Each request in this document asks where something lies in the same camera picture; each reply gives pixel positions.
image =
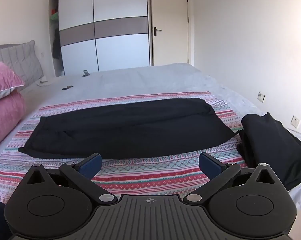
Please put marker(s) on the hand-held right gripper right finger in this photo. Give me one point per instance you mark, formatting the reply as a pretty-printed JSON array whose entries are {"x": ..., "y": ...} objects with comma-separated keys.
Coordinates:
[{"x": 209, "y": 165}]

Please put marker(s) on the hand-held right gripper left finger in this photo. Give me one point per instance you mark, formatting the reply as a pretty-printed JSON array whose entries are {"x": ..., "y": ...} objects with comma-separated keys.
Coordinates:
[{"x": 91, "y": 166}]

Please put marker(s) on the black pants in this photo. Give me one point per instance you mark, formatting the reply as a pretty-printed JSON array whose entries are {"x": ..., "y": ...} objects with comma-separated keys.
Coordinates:
[
  {"x": 130, "y": 127},
  {"x": 270, "y": 150}
]

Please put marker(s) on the pink pillow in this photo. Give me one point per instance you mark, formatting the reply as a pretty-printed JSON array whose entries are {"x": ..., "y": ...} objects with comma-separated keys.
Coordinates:
[
  {"x": 1, "y": 80},
  {"x": 5, "y": 120}
]

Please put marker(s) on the striped patterned blanket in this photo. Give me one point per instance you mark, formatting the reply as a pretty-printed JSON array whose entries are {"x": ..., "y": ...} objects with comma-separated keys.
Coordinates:
[{"x": 153, "y": 175}]

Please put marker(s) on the small black clip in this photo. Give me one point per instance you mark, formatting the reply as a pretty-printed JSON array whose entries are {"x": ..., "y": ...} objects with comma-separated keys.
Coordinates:
[{"x": 67, "y": 87}]

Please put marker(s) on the black remote control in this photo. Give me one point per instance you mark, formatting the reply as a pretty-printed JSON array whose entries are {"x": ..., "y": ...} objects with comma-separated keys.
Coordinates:
[{"x": 86, "y": 73}]

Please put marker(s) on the grey quilted pillow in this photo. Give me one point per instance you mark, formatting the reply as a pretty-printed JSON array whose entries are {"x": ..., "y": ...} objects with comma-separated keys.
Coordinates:
[{"x": 23, "y": 60}]

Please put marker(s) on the grey headboard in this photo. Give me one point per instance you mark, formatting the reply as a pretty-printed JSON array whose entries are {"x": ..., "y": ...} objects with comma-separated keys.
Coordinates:
[{"x": 3, "y": 47}]

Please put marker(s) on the dark hanging clothes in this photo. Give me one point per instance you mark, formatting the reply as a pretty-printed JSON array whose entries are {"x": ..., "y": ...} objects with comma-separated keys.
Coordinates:
[{"x": 56, "y": 45}]

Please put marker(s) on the white and grey wardrobe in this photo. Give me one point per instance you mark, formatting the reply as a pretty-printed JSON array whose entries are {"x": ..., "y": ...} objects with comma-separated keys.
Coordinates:
[{"x": 103, "y": 30}]

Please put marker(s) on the green folded clothes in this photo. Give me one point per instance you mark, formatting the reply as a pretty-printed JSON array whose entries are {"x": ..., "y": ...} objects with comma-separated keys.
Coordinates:
[{"x": 54, "y": 17}]

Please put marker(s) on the white door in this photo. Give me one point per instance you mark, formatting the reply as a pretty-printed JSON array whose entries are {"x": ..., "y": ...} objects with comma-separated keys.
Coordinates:
[{"x": 170, "y": 17}]

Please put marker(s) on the white wall socket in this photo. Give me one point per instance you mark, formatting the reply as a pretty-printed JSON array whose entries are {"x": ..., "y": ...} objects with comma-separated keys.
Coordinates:
[
  {"x": 295, "y": 121},
  {"x": 261, "y": 97}
]

